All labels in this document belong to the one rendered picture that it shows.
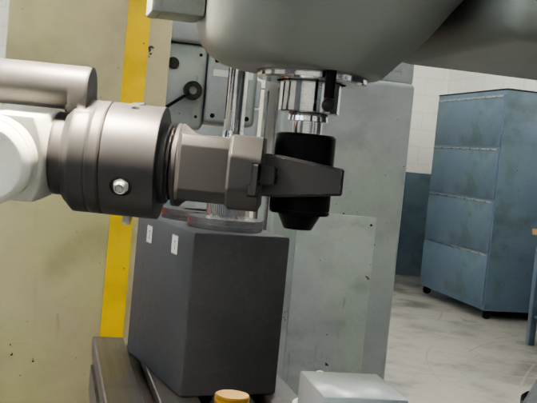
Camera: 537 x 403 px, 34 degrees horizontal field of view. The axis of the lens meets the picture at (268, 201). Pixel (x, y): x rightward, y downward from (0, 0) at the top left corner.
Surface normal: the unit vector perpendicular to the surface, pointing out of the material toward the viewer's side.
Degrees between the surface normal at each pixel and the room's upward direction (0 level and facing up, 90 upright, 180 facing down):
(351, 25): 122
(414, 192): 90
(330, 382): 0
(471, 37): 135
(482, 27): 117
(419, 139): 90
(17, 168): 101
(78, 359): 90
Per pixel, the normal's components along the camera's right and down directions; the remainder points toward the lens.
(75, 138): 0.00, -0.27
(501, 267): 0.23, 0.07
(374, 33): 0.21, 0.65
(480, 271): -0.97, -0.08
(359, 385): 0.10, -0.99
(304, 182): -0.03, 0.05
